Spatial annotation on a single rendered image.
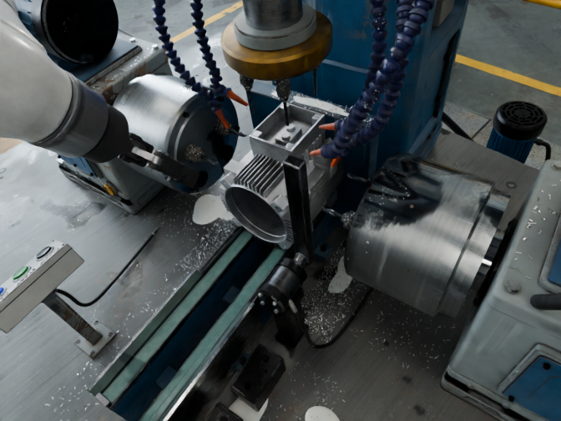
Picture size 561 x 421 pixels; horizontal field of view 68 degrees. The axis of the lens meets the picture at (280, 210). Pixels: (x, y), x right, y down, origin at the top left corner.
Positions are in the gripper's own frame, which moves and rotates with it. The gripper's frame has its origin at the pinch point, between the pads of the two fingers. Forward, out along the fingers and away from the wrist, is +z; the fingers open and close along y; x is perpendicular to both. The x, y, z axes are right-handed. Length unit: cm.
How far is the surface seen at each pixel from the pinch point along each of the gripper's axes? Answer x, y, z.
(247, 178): -4.6, -5.0, 11.3
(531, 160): -65, -49, 126
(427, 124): -39, -23, 51
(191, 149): -6.0, 13.8, 16.0
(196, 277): 18.0, 0.7, 19.3
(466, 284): -3.1, -45.9, 12.0
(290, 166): -7.3, -19.3, -3.1
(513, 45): -184, -12, 243
